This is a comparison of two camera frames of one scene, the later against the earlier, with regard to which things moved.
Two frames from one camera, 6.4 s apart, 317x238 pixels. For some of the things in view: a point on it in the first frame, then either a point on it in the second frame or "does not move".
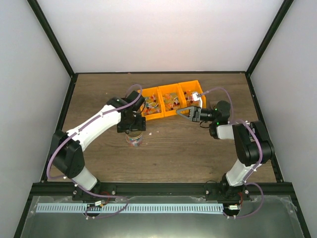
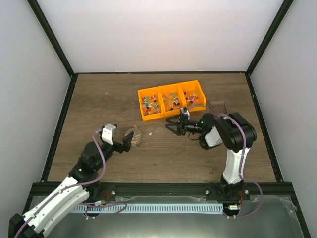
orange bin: (154, 107) does not move
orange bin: (187, 89) does not move
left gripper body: (132, 125) to (120, 148)
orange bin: (172, 99) does not move
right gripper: (197, 114) to (183, 120)
